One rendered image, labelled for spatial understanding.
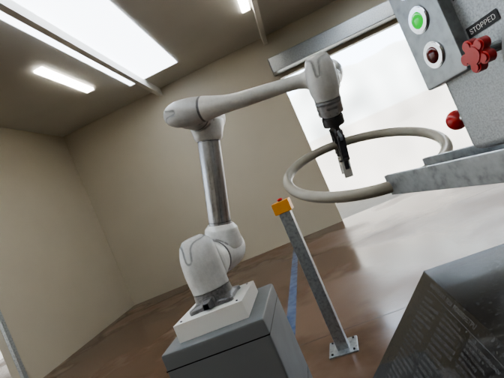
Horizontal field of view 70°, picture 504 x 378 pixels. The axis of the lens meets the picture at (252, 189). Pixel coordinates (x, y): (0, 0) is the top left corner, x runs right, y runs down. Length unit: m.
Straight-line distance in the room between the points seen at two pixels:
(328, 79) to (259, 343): 0.91
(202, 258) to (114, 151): 6.97
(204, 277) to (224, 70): 6.53
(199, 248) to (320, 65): 0.80
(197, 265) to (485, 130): 1.10
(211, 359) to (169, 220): 6.53
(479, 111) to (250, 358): 1.06
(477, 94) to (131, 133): 7.76
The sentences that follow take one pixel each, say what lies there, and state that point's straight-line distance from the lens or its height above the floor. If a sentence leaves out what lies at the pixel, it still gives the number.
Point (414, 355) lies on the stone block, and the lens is 0.98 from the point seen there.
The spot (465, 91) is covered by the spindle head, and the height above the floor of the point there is 1.21.
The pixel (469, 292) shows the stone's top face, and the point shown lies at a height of 0.83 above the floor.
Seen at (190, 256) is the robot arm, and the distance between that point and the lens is 1.42.
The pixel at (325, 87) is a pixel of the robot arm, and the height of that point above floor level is 1.43.
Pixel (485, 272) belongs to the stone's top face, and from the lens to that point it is 0.98.
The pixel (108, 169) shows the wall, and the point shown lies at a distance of 8.32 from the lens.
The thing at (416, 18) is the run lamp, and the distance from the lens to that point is 0.57.
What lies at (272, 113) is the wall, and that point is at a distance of 7.35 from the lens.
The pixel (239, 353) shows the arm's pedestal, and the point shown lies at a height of 0.71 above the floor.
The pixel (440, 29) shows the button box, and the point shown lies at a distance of 0.55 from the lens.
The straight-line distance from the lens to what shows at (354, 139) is 1.34.
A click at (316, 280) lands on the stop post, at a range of 2.49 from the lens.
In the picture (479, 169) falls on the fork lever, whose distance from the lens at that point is 0.68.
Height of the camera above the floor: 1.20
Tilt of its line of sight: 1 degrees up
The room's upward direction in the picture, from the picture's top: 23 degrees counter-clockwise
